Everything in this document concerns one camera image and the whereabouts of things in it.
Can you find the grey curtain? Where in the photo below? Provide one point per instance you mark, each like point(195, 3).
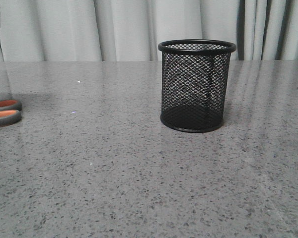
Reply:
point(130, 30)

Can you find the black mesh pen holder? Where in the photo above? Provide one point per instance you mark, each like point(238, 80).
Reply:
point(194, 81)

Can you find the grey orange scissors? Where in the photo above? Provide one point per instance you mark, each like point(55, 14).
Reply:
point(10, 112)

